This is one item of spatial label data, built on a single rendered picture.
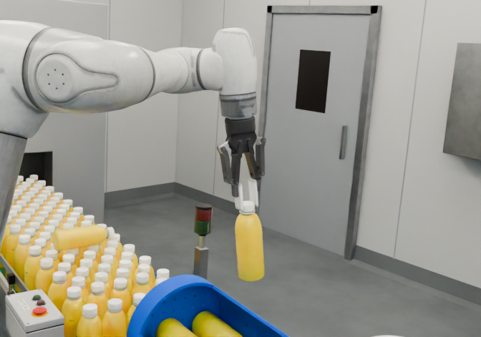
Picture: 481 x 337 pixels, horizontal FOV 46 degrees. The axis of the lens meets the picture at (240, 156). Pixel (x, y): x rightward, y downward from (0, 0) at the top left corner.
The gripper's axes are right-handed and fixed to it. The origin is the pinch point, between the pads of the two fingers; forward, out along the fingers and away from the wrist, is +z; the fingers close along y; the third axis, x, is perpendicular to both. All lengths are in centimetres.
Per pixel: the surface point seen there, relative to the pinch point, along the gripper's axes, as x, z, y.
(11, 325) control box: 37, 33, -56
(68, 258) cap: 63, 29, -33
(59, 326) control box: 24, 31, -46
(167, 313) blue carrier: 8.2, 29.2, -21.7
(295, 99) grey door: 308, 35, 250
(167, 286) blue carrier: 5.0, 20.1, -22.1
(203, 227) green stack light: 53, 27, 13
